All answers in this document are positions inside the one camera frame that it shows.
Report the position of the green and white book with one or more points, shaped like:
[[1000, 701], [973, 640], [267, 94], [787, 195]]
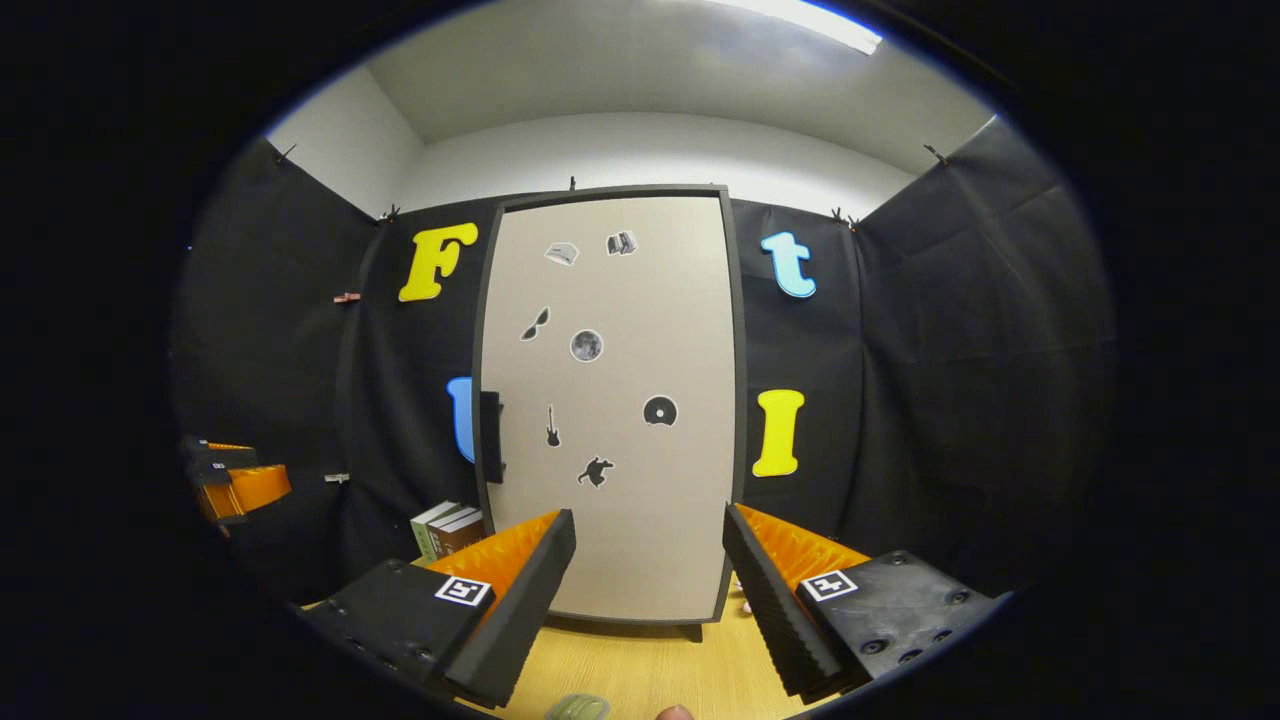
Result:
[[422, 540]]

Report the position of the dark brown book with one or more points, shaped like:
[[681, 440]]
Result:
[[462, 538]]

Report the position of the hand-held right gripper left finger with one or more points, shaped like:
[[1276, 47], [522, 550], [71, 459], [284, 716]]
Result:
[[520, 610]]

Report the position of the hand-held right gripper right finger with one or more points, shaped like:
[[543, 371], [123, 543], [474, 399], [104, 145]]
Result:
[[770, 610]]

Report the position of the dark grey cabinet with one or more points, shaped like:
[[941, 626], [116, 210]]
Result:
[[610, 191]]

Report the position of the long ceiling light strip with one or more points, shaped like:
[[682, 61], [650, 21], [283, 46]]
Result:
[[810, 22]]

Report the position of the pale green bottle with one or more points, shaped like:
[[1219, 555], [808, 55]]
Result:
[[578, 709]]

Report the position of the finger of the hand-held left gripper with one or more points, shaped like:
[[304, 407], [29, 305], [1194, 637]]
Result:
[[225, 458], [255, 488]]

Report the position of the brown book with white label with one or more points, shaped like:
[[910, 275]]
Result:
[[437, 543]]

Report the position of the black backdrop cloth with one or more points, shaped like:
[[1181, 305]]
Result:
[[950, 400]]

